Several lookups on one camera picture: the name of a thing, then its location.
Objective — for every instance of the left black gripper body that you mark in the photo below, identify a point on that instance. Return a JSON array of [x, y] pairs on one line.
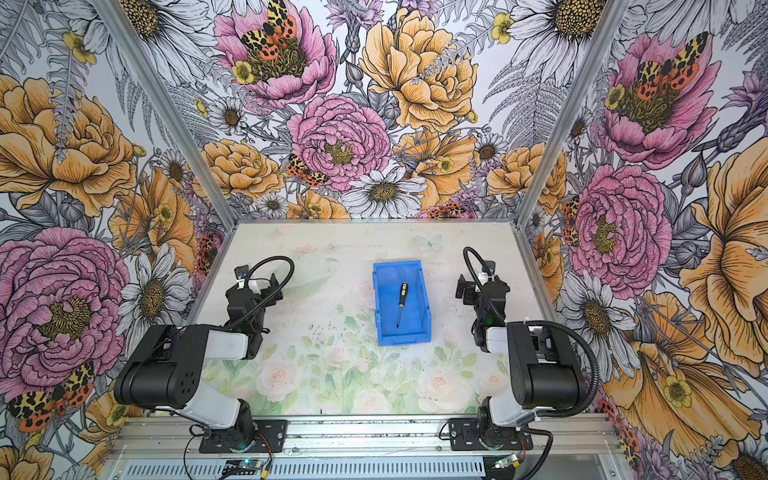
[[261, 314]]

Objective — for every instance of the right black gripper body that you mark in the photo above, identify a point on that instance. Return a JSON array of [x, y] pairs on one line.
[[471, 297]]

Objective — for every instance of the black yellow screwdriver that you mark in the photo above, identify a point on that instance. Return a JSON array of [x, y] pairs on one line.
[[403, 293]]

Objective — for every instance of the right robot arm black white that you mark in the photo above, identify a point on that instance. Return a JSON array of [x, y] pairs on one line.
[[544, 374]]

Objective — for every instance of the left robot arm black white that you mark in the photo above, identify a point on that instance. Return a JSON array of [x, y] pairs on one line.
[[164, 372]]

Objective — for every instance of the blue plastic bin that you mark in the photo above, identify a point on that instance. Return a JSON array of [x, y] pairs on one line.
[[416, 324]]

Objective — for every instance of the green circuit board left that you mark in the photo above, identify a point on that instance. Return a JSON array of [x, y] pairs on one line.
[[246, 467]]

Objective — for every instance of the green circuit board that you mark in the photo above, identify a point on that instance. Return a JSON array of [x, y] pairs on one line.
[[246, 467], [509, 461]]

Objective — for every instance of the green circuit board right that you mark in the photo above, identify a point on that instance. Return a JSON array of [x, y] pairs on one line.
[[509, 461]]

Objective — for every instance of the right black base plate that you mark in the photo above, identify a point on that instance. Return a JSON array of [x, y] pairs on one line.
[[470, 434]]

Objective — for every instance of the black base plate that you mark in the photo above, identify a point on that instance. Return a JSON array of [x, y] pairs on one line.
[[470, 434], [261, 436]]

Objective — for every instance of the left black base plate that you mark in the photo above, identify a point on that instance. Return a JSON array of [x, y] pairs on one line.
[[261, 436]]

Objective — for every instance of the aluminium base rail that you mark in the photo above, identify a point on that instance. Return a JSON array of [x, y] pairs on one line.
[[317, 437]]

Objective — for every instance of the white slotted cable duct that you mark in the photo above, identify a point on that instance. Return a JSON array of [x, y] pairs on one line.
[[317, 468]]

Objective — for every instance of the left aluminium corner post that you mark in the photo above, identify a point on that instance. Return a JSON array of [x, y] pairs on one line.
[[118, 24]]

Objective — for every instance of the aluminium corner post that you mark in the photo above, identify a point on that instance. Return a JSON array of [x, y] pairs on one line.
[[118, 24], [605, 33]]

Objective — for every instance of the right aluminium corner post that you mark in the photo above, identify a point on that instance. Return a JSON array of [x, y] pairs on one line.
[[605, 33]]

